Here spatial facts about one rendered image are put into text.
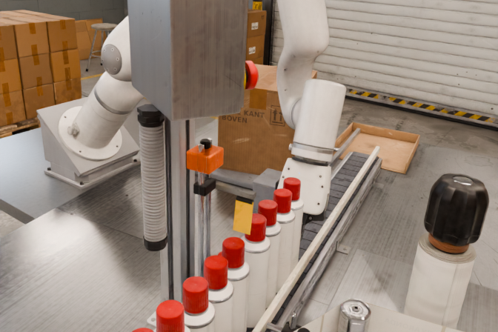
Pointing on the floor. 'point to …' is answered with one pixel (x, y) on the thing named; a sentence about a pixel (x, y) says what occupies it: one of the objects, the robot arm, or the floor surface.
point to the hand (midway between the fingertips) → (295, 233)
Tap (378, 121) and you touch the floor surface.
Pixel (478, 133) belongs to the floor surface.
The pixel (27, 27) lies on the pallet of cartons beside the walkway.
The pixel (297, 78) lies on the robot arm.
